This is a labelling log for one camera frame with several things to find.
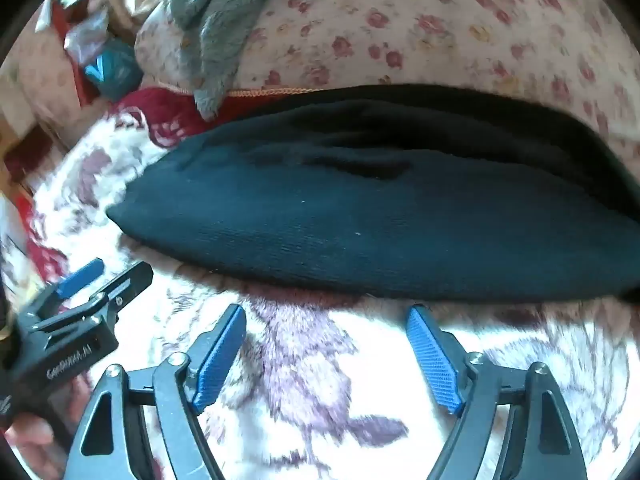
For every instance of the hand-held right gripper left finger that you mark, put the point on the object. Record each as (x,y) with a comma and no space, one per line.
(220,355)

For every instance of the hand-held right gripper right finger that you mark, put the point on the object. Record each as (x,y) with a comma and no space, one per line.
(432,360)

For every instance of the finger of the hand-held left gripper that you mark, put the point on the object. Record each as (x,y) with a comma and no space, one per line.
(127,282)
(80,276)

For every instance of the black knit pants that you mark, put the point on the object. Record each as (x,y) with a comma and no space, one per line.
(350,220)

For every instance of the person's left hand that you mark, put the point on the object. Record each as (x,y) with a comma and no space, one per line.
(27,440)

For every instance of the red and white plush blanket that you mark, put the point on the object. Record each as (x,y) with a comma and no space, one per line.
(325,360)

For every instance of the beige floral cloth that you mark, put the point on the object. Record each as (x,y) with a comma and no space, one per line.
(35,85)

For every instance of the teal bag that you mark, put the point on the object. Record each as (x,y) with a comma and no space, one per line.
(117,67)

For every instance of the clear plastic bag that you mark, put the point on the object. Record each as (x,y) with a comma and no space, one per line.
(87,30)

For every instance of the grey towel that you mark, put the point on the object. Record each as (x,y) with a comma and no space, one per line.
(220,25)

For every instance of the gold satin cloth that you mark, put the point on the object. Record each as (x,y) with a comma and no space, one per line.
(137,0)

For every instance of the floral pink pillow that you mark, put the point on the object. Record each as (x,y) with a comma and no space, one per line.
(400,35)

